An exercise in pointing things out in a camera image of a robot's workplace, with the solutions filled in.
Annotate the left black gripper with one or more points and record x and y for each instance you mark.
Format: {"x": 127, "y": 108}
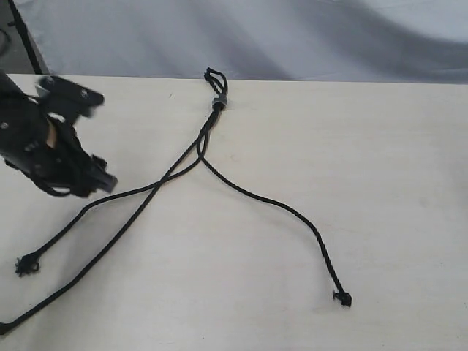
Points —
{"x": 60, "y": 167}

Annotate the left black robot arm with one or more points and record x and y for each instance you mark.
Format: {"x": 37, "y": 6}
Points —
{"x": 39, "y": 140}

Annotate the grey fabric backdrop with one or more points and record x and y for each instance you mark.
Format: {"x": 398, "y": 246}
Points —
{"x": 417, "y": 41}

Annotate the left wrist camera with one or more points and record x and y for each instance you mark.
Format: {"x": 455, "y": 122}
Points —
{"x": 67, "y": 99}

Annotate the grey cable clamp bracket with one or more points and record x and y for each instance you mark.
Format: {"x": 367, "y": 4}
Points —
{"x": 219, "y": 102}

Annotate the black backdrop frame pole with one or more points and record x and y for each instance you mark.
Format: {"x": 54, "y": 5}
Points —
{"x": 17, "y": 22}

